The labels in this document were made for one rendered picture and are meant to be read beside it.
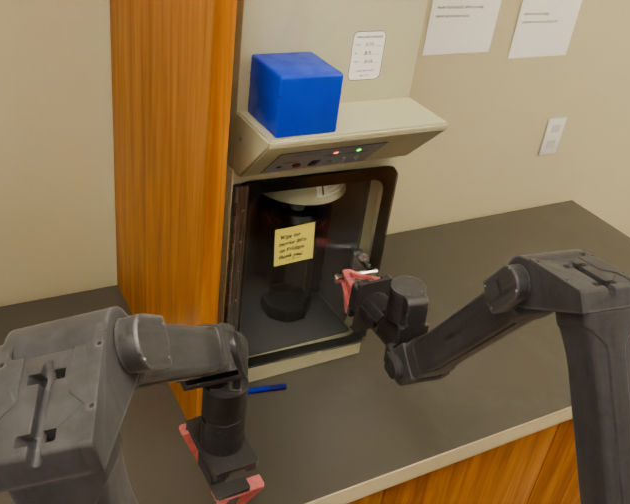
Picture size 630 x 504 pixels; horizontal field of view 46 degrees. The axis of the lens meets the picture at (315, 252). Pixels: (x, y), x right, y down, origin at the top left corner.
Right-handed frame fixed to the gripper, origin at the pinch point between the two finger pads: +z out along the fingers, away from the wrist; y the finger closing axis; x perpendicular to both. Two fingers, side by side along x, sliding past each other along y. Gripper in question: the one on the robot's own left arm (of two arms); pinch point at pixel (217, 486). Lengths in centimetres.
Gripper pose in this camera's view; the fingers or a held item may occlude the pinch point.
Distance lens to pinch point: 108.5
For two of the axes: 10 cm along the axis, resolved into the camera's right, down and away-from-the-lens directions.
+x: -8.7, 1.7, -4.6
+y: -4.8, -5.2, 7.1
